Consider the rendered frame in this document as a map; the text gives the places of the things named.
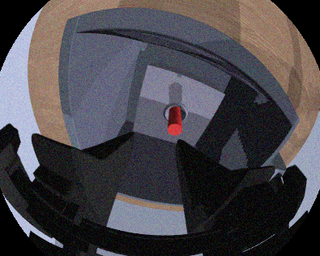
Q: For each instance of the red peg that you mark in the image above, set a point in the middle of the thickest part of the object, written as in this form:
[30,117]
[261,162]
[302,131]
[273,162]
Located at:
[175,121]

